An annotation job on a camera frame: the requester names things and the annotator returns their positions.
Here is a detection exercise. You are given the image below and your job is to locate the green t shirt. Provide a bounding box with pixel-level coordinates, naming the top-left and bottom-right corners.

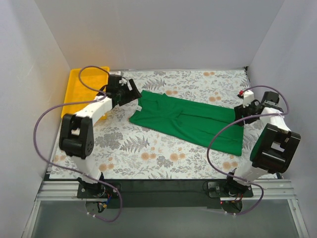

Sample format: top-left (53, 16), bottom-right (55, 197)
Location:
top-left (129, 91), bottom-right (244, 156)

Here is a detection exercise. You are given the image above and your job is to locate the yellow plastic tray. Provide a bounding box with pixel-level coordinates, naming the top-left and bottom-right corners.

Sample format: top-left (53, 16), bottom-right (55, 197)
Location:
top-left (61, 67), bottom-right (108, 118)

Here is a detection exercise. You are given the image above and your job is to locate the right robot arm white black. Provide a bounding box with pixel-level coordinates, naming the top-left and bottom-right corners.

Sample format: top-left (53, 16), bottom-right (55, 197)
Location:
top-left (224, 90), bottom-right (301, 197)

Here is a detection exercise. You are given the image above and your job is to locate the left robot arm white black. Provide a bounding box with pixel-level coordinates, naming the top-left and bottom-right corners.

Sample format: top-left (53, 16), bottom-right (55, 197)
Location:
top-left (59, 74), bottom-right (142, 198)

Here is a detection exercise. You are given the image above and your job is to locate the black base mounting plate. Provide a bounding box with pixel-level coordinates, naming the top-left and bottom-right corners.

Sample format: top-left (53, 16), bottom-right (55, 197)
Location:
top-left (77, 178), bottom-right (253, 209)

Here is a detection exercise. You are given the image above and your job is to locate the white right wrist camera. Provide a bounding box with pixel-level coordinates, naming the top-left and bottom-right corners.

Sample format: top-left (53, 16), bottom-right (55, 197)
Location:
top-left (238, 90), bottom-right (255, 107)

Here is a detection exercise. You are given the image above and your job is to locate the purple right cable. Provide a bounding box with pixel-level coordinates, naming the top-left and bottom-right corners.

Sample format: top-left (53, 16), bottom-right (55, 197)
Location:
top-left (206, 85), bottom-right (290, 215)

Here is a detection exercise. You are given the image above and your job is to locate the purple cable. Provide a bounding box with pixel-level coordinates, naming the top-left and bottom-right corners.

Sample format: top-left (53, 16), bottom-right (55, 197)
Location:
top-left (206, 85), bottom-right (290, 215)
top-left (33, 65), bottom-right (123, 223)

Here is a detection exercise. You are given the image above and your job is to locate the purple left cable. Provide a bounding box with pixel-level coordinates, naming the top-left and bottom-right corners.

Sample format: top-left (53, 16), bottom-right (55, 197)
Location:
top-left (33, 65), bottom-right (123, 223)

